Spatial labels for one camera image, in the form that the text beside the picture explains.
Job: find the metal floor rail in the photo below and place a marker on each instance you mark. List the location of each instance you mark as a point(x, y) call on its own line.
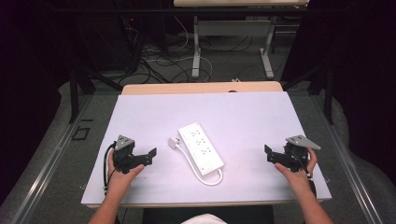
point(46, 168)
point(348, 168)

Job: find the white power strip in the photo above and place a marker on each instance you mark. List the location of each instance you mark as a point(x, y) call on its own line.
point(200, 147)

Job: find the person's white shirt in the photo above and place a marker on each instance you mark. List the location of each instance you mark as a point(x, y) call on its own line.
point(204, 219)

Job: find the person's right hand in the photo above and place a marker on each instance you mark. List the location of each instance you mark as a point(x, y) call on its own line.
point(295, 180)

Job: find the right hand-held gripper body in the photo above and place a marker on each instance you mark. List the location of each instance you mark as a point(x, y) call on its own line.
point(295, 155)

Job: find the black metal stand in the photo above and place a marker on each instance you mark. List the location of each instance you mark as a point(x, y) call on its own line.
point(328, 93)
point(74, 93)

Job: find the dark equipment cabinet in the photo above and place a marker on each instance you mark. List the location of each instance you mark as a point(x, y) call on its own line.
point(106, 40)

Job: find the wooden table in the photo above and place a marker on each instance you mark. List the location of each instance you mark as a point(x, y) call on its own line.
point(186, 88)

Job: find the person's left hand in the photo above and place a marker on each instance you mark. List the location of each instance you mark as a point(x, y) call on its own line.
point(121, 182)

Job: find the dark cloth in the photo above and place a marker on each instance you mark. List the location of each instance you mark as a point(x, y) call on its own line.
point(249, 215)

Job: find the white board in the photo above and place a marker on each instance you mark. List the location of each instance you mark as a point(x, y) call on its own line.
point(243, 124)

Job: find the white plug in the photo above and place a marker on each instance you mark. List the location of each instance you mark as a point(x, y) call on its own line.
point(173, 142)

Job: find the white-framed desk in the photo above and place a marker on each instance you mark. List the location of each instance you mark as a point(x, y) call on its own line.
point(233, 28)

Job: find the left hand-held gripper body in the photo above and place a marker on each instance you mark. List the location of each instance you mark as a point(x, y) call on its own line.
point(124, 154)

